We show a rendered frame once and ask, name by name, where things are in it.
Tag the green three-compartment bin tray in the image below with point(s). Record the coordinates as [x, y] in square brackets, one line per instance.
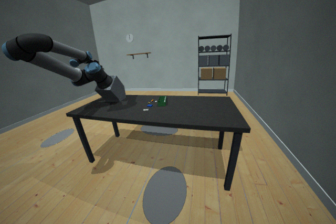
[162, 101]

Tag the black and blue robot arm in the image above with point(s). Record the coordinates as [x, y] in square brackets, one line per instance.
[31, 47]

